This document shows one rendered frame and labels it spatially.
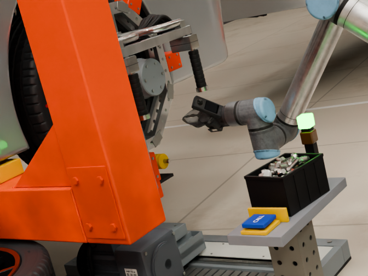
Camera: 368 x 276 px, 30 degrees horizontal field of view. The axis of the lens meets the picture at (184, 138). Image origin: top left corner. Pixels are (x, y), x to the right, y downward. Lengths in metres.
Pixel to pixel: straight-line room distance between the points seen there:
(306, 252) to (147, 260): 0.47
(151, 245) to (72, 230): 0.30
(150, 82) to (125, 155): 0.58
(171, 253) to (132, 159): 0.46
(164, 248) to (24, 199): 0.45
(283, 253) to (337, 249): 0.60
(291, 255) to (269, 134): 0.57
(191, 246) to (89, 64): 1.20
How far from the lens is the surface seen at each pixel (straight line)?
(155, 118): 2.60
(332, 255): 2.54
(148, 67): 2.31
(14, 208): 2.07
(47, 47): 1.75
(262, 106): 2.37
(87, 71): 1.70
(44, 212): 1.97
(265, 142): 2.40
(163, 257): 2.13
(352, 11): 2.13
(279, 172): 1.92
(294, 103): 2.46
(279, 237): 1.80
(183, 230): 2.73
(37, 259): 1.96
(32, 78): 2.26
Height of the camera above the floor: 1.13
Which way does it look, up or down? 12 degrees down
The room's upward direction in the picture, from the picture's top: 14 degrees counter-clockwise
